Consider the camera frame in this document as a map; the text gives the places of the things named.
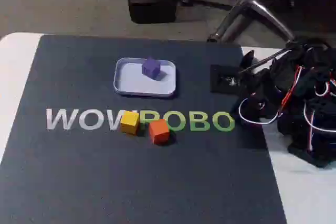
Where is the orange block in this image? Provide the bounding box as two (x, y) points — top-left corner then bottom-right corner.
(148, 119), (170, 145)

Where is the yellow block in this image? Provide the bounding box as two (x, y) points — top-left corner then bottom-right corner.
(120, 110), (140, 135)

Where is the white rectangular tray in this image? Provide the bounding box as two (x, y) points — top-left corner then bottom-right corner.
(113, 57), (180, 100)

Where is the chrome office chair base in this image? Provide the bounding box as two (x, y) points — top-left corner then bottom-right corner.
(181, 0), (295, 42)

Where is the purple block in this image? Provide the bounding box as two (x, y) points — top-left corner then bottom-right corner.
(141, 56), (161, 80)

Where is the black WOWROBO mat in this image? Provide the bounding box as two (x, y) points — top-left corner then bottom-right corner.
(0, 34), (287, 224)

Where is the thin black camera cable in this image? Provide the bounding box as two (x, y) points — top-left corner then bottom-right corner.
(240, 47), (293, 74)

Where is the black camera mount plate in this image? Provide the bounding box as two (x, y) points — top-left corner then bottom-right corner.
(209, 63), (242, 94)

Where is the white red servo cable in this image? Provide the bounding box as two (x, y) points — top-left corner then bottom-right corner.
(237, 97), (284, 125)
(303, 102), (316, 152)

